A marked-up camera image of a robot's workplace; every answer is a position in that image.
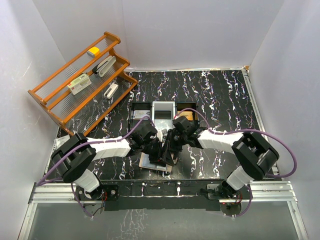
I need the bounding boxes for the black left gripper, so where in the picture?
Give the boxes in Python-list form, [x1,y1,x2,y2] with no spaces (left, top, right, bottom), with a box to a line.
[141,139,174,167]

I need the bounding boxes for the beige leather card holder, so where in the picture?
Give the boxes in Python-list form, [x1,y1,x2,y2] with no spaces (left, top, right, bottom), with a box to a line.
[139,152,173,173]

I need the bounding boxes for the gold card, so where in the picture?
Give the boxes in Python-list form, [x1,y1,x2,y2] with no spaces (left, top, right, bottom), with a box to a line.
[178,110,194,121]

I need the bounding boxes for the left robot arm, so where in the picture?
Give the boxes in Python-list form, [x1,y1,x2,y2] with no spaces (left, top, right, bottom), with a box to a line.
[50,122,163,200]

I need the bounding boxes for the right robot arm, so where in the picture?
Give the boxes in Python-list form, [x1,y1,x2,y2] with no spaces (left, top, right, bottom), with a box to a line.
[165,116,280,199]

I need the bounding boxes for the silver card in left tray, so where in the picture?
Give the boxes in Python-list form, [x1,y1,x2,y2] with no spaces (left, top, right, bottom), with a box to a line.
[132,109,150,120]

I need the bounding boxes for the black left tray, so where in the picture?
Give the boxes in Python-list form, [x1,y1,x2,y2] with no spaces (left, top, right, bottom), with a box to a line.
[128,101,152,131]

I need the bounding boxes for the white tray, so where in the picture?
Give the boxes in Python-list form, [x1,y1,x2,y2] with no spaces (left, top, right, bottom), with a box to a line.
[151,101,176,131]

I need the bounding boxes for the small white stapler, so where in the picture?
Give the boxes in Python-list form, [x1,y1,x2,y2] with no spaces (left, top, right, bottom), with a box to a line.
[103,83,119,100]

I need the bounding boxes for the orange wooden shelf rack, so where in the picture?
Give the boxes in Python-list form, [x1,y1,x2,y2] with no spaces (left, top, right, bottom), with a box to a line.
[28,31,138,136]

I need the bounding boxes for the white black stapler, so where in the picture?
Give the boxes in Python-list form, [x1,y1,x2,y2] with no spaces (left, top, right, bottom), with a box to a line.
[92,55,117,78]

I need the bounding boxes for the white printed paper sheet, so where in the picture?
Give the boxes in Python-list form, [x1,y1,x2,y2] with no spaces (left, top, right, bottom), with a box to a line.
[53,135,70,150]

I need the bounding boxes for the white staples box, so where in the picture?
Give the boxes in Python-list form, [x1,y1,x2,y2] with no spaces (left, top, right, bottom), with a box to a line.
[67,73,92,95]

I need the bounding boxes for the yellow white tape measure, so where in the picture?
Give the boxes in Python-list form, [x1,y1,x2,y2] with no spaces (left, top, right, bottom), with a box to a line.
[86,46,100,58]

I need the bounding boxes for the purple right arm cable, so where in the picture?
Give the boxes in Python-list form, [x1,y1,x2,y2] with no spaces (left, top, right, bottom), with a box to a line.
[173,107,300,218]

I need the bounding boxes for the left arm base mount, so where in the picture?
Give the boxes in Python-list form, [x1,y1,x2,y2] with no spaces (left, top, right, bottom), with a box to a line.
[75,184,119,202]

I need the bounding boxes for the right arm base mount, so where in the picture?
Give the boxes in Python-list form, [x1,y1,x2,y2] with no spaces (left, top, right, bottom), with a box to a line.
[199,183,253,200]

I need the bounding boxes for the aluminium frame rail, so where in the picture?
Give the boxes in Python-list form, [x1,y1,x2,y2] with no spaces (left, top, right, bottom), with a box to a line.
[18,180,309,240]

